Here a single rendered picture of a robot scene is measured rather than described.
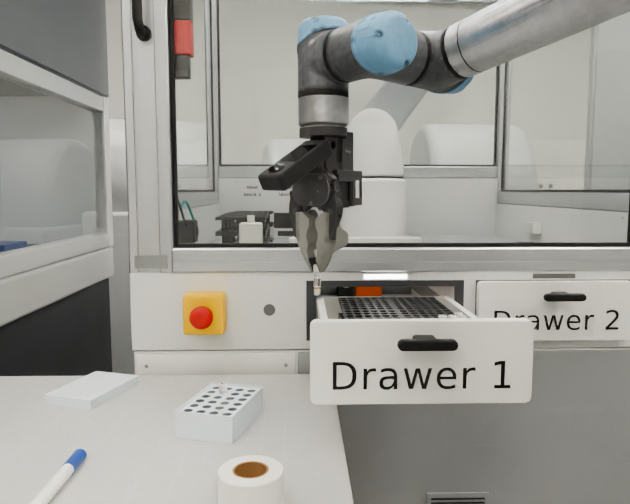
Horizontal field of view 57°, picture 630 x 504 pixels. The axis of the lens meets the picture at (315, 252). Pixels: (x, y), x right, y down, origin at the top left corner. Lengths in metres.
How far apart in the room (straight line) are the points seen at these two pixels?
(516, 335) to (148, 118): 0.71
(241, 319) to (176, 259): 0.16
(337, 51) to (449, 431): 0.73
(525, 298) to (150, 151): 0.73
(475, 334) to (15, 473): 0.59
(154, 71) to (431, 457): 0.88
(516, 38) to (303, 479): 0.59
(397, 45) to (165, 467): 0.59
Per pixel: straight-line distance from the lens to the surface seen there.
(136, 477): 0.76
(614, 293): 1.21
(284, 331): 1.09
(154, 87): 1.11
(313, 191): 0.85
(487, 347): 0.80
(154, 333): 1.13
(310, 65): 0.86
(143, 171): 1.10
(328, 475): 0.74
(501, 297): 1.12
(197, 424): 0.83
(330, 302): 1.11
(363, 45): 0.78
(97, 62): 2.05
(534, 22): 0.78
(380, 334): 0.76
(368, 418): 1.15
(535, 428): 1.24
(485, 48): 0.82
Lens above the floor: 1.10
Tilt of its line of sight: 6 degrees down
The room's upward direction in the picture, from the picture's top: straight up
